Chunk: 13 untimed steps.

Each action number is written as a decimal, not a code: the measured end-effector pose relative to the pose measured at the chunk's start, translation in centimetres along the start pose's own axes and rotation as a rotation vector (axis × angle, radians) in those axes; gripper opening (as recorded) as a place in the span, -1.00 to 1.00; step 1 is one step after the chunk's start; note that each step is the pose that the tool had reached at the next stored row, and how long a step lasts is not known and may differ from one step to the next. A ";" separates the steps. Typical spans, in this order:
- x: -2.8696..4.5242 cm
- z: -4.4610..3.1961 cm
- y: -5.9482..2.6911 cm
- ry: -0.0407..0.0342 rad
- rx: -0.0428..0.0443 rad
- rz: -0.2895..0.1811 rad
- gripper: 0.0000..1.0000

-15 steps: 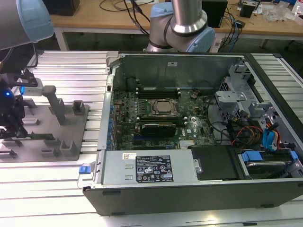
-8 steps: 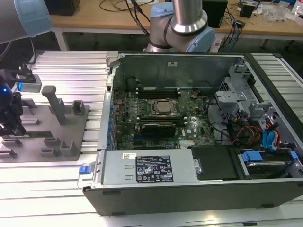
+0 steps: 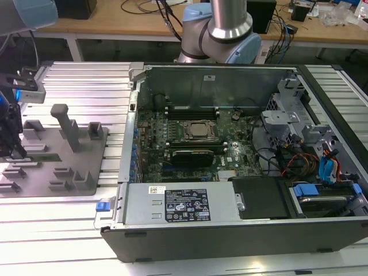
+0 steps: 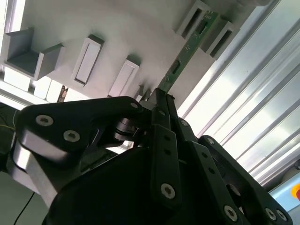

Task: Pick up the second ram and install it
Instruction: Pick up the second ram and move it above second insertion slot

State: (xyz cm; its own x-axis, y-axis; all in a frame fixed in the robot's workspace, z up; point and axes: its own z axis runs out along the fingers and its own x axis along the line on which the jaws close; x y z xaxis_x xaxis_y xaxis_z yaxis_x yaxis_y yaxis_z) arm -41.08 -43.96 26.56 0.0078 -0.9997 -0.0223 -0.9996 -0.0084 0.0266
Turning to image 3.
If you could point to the blue case latch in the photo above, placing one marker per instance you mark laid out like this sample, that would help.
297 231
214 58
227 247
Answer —
103 207

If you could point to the black PC case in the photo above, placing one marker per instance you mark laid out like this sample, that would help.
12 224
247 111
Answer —
230 244

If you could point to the silver metal drive cage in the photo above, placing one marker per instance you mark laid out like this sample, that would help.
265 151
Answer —
280 118

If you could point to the small black adapter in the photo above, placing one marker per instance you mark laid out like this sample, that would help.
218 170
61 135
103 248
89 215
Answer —
292 29

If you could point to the green motherboard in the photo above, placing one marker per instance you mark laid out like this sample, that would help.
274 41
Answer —
238 149

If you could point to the black plastic drive cover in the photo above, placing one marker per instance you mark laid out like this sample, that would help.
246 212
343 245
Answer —
258 198

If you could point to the coin cell battery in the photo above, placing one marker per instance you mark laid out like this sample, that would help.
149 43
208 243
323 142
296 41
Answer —
235 116

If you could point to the gray parts rack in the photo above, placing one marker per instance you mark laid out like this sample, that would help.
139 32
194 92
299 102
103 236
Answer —
86 155

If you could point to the silver CPU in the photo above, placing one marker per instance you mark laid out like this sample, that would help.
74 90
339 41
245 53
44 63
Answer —
198 130

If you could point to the green RAM stick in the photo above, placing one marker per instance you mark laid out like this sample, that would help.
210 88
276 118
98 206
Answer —
43 157

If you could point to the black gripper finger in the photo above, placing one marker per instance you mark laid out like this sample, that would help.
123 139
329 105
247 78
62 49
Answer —
20 148
6 151

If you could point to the black NVIDIA graphics card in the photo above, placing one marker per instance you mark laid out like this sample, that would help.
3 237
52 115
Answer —
192 157

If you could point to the dark hard disk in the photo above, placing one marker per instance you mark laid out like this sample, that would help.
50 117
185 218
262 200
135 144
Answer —
322 205

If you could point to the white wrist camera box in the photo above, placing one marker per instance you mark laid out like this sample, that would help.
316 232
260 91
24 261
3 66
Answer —
31 95

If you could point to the CPU socket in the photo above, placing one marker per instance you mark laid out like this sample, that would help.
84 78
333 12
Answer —
187 123

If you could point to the silver power supply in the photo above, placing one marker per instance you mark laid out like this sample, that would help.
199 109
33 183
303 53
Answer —
143 204

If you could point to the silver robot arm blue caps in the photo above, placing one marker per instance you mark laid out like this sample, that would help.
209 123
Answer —
227 26

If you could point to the large black equipment box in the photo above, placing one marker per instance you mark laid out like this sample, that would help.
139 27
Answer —
74 8

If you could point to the red white carton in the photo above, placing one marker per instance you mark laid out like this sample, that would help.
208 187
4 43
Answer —
361 14

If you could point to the wooden desk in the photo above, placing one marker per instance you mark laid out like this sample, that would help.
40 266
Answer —
115 26

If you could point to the black computer tower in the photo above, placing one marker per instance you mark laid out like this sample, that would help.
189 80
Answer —
264 15

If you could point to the clear plastic bags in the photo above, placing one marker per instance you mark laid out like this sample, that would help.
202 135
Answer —
337 15

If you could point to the blue disk carrier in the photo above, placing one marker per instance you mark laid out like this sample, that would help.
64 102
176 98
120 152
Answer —
304 189

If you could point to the small black box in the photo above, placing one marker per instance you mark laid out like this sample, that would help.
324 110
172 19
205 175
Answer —
300 13

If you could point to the silver chipset heatsink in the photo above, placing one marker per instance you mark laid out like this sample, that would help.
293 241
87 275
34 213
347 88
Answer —
228 175

